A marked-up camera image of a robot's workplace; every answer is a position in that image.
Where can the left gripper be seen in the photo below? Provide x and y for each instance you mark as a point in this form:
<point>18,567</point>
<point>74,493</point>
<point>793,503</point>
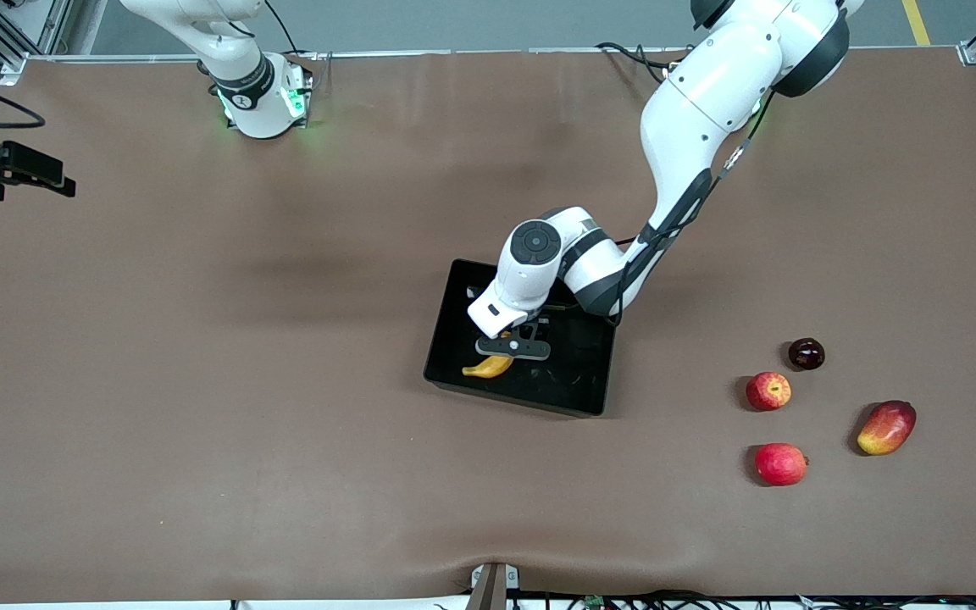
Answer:
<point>542,330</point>

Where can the yellow banana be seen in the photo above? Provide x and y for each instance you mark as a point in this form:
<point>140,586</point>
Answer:
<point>490,367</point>

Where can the black plastic tray box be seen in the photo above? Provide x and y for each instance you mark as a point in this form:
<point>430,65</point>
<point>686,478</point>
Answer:
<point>568,385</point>

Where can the small red yellow apple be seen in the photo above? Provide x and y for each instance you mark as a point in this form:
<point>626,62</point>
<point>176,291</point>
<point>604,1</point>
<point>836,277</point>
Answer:
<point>768,390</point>

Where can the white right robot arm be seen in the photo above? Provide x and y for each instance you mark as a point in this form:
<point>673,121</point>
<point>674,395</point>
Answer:
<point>242,85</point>

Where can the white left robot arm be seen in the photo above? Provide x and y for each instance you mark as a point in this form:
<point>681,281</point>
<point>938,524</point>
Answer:
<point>700,110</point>

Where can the dark purple plum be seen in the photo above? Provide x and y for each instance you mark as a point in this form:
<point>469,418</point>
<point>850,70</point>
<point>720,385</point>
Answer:
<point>806,353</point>

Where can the round red peach fruit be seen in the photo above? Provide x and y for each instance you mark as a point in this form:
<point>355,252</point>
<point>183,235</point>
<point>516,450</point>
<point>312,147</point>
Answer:
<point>780,464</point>

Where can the brown table cover mat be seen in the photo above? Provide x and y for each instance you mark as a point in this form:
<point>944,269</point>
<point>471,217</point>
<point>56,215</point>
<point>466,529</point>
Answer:
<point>200,424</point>

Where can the red yellow mango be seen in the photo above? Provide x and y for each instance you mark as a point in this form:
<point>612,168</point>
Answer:
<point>886,428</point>

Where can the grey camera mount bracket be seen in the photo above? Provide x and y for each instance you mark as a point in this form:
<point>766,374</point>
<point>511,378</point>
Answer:
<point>492,586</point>

